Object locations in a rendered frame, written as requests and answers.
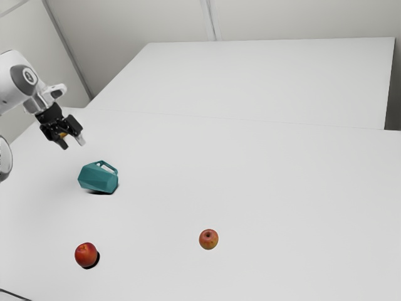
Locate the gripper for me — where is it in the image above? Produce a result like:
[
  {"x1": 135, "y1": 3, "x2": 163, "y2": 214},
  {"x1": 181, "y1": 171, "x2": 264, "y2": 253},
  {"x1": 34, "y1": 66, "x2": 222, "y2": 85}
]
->
[{"x1": 34, "y1": 103, "x2": 86, "y2": 151}]

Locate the teal faceted mug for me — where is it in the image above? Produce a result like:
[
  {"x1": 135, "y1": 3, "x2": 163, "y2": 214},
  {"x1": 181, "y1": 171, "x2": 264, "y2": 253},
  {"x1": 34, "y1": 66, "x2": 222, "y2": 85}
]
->
[{"x1": 77, "y1": 160, "x2": 119, "y2": 195}]

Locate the red apple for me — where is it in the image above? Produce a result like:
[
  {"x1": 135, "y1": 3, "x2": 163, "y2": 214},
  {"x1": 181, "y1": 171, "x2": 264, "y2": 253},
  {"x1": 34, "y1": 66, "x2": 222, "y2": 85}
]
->
[{"x1": 74, "y1": 241, "x2": 98, "y2": 268}]

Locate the yellow-red apple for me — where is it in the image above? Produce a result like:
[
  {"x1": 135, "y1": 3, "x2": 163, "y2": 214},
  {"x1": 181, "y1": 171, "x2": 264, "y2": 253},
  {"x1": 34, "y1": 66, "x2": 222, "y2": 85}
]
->
[{"x1": 198, "y1": 228, "x2": 220, "y2": 251}]

